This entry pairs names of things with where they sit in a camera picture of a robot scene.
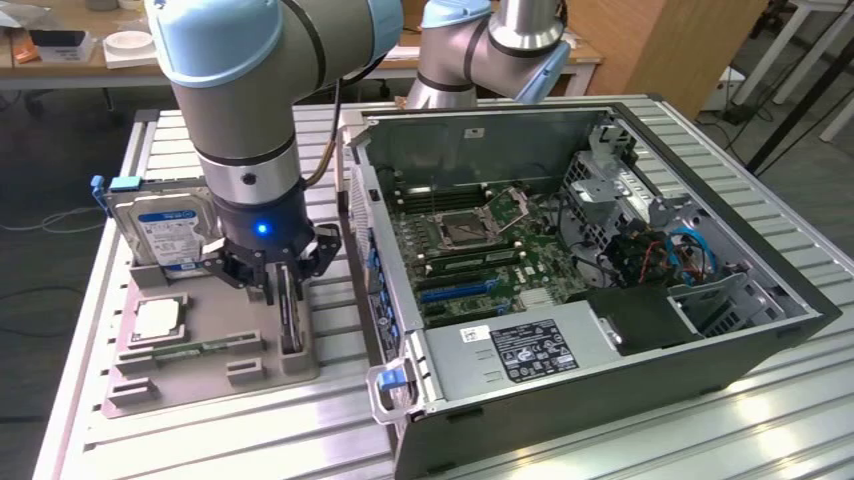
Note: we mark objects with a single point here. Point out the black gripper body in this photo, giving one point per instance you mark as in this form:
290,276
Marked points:
263,240

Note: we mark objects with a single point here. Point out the graphics card black fan shroud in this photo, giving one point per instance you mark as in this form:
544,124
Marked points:
288,320

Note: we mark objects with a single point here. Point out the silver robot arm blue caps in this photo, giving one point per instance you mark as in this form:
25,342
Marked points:
233,100

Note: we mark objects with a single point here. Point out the grey parts rack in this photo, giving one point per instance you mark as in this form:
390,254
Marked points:
213,325

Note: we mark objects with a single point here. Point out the hard disk blue carrier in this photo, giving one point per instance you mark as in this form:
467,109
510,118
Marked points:
160,230

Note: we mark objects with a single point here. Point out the silver CPU chip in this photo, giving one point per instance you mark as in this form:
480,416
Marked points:
156,320

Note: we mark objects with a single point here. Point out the green RAM stick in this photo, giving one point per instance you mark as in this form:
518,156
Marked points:
180,351

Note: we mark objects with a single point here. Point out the thin locking lever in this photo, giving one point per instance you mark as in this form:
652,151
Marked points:
434,206

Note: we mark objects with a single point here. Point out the black RAM stick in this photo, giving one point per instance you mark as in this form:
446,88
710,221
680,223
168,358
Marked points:
467,261

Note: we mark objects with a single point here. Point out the CPU socket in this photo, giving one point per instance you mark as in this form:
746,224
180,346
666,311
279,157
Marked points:
467,230

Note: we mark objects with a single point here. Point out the blue case latch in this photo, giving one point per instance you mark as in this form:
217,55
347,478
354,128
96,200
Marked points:
390,378

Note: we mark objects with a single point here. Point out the metal socket cover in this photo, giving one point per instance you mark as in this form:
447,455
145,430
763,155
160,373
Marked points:
510,206

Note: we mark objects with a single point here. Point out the grey power supply unit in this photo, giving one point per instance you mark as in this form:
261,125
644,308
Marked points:
460,360

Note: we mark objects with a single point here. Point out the green motherboard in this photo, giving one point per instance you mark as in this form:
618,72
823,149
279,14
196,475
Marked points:
536,250

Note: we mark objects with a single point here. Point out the white paper stack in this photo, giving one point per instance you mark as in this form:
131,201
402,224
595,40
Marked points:
407,53

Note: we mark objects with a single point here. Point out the white flat box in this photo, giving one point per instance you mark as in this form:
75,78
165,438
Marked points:
127,60

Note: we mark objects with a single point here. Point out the silver metal disk bay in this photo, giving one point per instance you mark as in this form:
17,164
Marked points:
594,192

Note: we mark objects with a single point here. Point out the wooden desk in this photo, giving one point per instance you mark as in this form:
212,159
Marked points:
73,71

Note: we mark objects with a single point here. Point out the white round dish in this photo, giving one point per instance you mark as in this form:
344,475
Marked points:
128,39

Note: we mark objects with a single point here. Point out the white box dark lid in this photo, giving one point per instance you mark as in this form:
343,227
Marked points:
63,52

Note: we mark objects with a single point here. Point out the black plastic shroud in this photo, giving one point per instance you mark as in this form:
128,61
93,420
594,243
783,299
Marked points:
640,320

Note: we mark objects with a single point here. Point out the black open PC case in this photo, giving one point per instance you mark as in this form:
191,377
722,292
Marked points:
600,400

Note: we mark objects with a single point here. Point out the orange packet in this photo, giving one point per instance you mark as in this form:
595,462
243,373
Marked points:
23,54

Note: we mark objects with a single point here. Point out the silver foil bag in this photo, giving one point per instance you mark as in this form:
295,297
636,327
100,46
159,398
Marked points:
27,17

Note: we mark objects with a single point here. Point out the silver slanted disk bay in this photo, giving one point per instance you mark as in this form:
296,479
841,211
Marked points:
721,300

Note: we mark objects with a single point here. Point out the wooden cabinet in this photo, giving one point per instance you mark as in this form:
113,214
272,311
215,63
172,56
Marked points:
667,50

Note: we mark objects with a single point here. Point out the white floor unit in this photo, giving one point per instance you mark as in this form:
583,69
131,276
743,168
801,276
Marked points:
721,95

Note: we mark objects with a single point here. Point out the black metal post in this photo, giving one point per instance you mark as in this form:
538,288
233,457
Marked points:
798,115

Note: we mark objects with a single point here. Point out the white table frame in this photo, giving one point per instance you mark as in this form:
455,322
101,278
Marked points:
837,125

